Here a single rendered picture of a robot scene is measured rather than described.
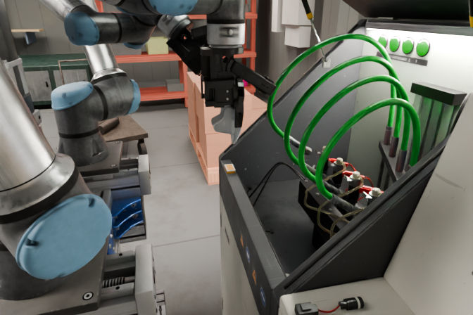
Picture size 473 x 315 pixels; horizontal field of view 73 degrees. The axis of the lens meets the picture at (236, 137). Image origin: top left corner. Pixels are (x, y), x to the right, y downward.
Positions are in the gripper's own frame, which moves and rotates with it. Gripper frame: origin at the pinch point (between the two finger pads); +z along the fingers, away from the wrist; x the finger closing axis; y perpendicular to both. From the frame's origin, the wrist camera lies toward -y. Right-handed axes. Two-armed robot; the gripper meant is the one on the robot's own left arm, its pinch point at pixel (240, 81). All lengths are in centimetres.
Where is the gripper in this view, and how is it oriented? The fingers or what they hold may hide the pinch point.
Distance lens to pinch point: 84.1
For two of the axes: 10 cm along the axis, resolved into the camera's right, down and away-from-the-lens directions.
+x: 0.0, 1.5, -9.9
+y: -7.2, 6.8, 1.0
